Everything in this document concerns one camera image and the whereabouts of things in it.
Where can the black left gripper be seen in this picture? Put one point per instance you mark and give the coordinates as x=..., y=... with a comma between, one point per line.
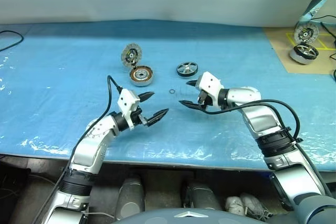
x=136, y=119

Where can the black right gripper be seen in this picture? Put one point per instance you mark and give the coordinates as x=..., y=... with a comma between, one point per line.
x=206, y=102

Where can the black rotor silver spokes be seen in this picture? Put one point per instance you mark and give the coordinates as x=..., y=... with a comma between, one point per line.
x=187, y=68

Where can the silver motor base copper windings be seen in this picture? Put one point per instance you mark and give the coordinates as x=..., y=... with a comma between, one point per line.
x=136, y=73

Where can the silver motor rotor disc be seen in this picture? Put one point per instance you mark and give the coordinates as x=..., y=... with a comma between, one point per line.
x=126, y=53

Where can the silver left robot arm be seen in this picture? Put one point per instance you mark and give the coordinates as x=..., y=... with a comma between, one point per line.
x=89, y=145

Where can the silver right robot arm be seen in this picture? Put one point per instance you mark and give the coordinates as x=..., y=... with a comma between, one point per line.
x=262, y=119

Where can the spare motor base with rotor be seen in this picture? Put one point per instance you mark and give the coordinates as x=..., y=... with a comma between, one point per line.
x=296, y=57

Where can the motor stator on cardboard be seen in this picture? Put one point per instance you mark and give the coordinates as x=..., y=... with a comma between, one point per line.
x=299, y=32

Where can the blue plastic table sheet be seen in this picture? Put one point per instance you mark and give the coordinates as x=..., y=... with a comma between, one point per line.
x=65, y=77

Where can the dark grey rounded shape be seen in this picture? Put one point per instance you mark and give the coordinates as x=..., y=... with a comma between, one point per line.
x=202, y=197
x=130, y=197

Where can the brown cardboard board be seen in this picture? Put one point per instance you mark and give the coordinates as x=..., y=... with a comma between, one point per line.
x=281, y=51

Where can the grey-blue robot torso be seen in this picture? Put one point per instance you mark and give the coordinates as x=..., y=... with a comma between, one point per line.
x=183, y=217

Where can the white sneaker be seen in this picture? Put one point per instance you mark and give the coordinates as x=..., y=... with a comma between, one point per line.
x=235, y=203
x=252, y=203

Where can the black box under table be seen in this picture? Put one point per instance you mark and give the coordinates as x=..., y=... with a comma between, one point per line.
x=13, y=182

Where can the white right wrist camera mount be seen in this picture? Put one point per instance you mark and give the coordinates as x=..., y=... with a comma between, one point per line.
x=210, y=82

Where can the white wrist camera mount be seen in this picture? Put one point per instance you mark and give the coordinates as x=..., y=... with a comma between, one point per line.
x=210, y=82
x=127, y=100

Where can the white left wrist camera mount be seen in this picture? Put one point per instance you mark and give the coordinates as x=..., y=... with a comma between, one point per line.
x=127, y=100

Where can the light blue stand frame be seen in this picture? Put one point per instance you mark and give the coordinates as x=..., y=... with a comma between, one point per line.
x=307, y=18

